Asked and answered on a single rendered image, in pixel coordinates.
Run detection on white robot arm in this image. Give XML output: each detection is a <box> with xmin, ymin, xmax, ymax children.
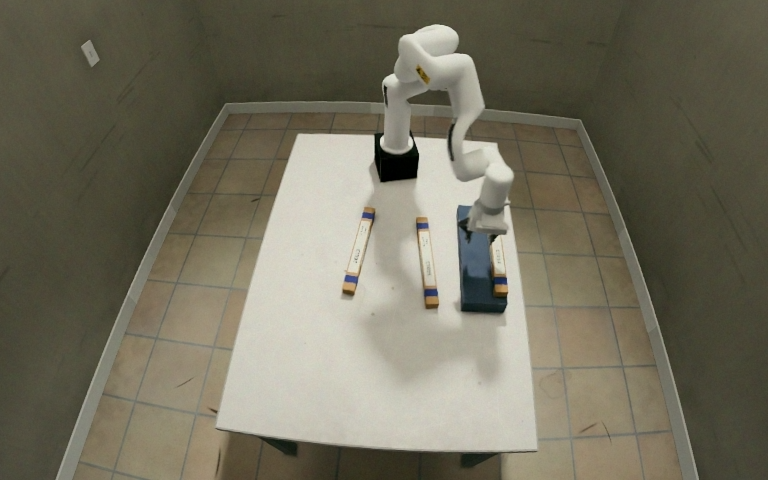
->
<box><xmin>380</xmin><ymin>25</ymin><xmax>512</xmax><ymax>236</ymax></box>

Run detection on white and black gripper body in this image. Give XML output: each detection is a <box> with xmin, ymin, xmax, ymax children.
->
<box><xmin>466</xmin><ymin>199</ymin><xmax>504</xmax><ymax>232</ymax></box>

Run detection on tan welding electrode pack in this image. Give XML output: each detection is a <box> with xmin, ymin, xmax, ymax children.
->
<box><xmin>489</xmin><ymin>236</ymin><xmax>509</xmax><ymax>297</ymax></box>
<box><xmin>342</xmin><ymin>207</ymin><xmax>375</xmax><ymax>295</ymax></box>
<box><xmin>416</xmin><ymin>217</ymin><xmax>439</xmax><ymax>309</ymax></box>

